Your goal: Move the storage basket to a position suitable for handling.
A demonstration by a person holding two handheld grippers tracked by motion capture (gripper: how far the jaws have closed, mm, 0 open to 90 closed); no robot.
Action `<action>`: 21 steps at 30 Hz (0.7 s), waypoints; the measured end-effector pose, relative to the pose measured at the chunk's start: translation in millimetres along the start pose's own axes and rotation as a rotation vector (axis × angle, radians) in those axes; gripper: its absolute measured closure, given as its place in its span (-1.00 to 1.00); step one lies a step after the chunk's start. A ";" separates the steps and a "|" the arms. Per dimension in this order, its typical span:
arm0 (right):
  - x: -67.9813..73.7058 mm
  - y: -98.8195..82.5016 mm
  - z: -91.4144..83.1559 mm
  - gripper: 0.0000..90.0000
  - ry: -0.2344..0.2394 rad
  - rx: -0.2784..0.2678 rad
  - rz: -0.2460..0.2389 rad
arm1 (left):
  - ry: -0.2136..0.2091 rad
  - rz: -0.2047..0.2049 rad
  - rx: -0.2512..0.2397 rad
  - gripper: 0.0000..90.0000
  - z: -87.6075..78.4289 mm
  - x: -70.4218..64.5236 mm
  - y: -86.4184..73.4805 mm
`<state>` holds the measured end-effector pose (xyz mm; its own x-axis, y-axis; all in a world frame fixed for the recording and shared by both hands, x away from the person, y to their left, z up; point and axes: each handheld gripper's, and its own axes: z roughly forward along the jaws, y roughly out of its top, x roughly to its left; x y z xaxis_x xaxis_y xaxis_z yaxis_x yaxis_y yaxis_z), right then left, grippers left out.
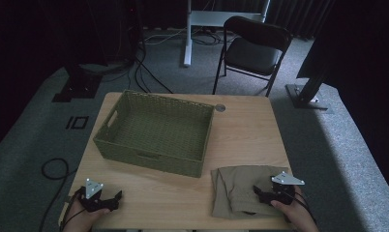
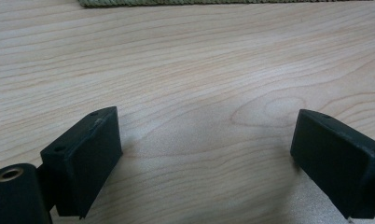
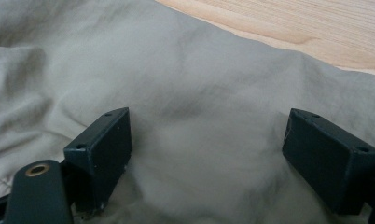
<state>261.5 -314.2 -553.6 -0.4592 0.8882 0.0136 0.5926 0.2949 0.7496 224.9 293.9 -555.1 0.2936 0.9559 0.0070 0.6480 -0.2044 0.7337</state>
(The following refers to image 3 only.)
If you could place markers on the beige cloth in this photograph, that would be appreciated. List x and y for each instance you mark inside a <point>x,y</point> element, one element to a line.
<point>191,77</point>

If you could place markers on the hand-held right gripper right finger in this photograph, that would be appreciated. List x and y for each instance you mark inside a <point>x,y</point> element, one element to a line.
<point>328,161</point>

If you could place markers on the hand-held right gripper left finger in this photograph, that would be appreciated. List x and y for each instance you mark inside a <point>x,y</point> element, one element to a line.
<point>101,155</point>

